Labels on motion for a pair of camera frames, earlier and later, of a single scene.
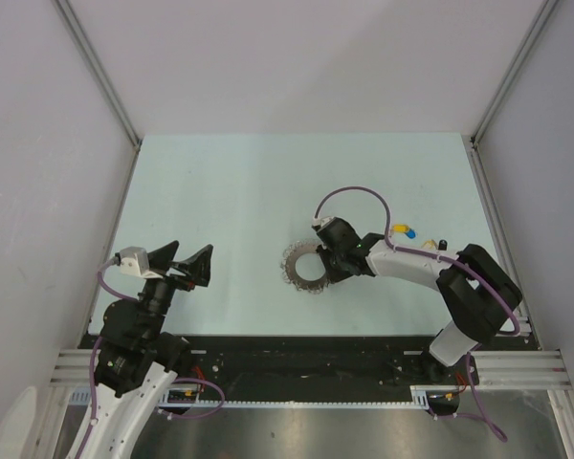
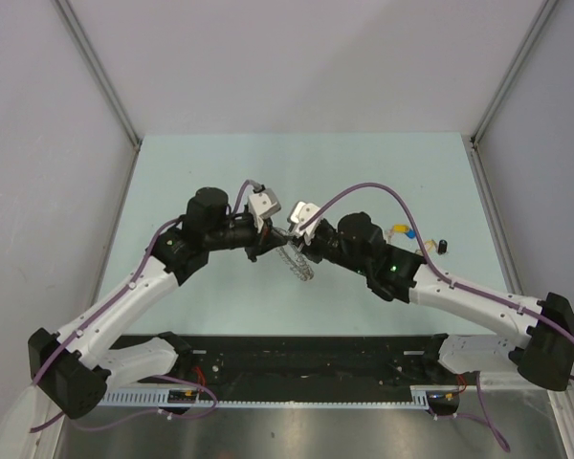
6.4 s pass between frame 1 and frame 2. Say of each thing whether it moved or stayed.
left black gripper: moved
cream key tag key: stayed
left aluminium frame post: stayed
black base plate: stayed
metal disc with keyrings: moved
